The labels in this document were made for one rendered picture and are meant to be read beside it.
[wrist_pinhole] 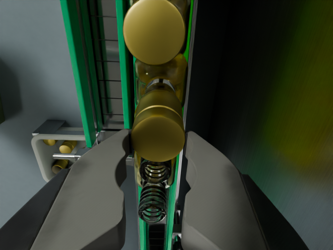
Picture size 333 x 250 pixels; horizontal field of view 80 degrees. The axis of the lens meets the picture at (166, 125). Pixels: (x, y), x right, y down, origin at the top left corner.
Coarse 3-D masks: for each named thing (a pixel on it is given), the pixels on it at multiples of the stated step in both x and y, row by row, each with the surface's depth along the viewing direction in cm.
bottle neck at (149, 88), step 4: (152, 80) 19; (156, 80) 18; (160, 80) 18; (164, 80) 18; (148, 84) 19; (152, 84) 18; (156, 84) 17; (160, 84) 17; (164, 84) 18; (168, 84) 18; (148, 88) 18; (152, 88) 17; (156, 88) 16; (160, 88) 16; (164, 88) 17; (168, 88) 17; (172, 88) 18; (172, 92) 17
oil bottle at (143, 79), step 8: (136, 64) 20; (144, 64) 19; (168, 64) 19; (176, 64) 19; (184, 64) 20; (136, 72) 20; (144, 72) 19; (152, 72) 19; (160, 72) 19; (168, 72) 19; (176, 72) 19; (184, 72) 20; (136, 80) 20; (144, 80) 19; (168, 80) 19; (176, 80) 19; (184, 80) 20; (136, 88) 20; (144, 88) 19; (176, 88) 20; (184, 88) 20; (136, 96) 21; (176, 96) 20; (184, 96) 21; (136, 104) 22
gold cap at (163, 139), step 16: (144, 96) 15; (160, 96) 14; (144, 112) 12; (160, 112) 12; (176, 112) 13; (144, 128) 12; (160, 128) 12; (176, 128) 12; (144, 144) 12; (160, 144) 12; (176, 144) 12; (160, 160) 13
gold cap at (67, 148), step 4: (68, 140) 58; (72, 140) 59; (76, 140) 60; (64, 144) 56; (68, 144) 57; (72, 144) 58; (76, 144) 61; (60, 148) 57; (64, 148) 57; (68, 148) 57; (72, 148) 58; (64, 152) 57; (68, 152) 57
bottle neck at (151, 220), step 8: (144, 184) 23; (152, 184) 23; (160, 184) 23; (144, 192) 22; (152, 192) 22; (160, 192) 22; (144, 200) 21; (152, 200) 21; (160, 200) 21; (144, 208) 20; (152, 208) 23; (160, 208) 20; (144, 216) 21; (152, 216) 22; (160, 216) 21
